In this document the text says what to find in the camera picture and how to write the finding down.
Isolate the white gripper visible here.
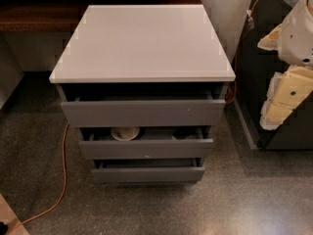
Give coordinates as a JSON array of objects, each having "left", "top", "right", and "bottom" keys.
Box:
[{"left": 257, "top": 0, "right": 313, "bottom": 130}]

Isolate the grey drawer cabinet white top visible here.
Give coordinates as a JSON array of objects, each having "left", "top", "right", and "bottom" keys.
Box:
[{"left": 48, "top": 4, "right": 237, "bottom": 185}]

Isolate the grey top drawer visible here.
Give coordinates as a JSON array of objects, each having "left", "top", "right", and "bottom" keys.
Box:
[{"left": 61, "top": 95, "right": 225, "bottom": 127}]

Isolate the white ceramic bowl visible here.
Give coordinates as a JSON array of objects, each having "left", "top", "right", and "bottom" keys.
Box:
[{"left": 111, "top": 127, "right": 140, "bottom": 141}]

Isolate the dark wooden shelf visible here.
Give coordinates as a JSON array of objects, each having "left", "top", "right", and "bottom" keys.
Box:
[{"left": 0, "top": 0, "right": 201, "bottom": 32}]

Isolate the orange cable on floor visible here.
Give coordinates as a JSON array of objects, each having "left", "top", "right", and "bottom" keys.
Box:
[{"left": 4, "top": 122, "right": 70, "bottom": 235}]

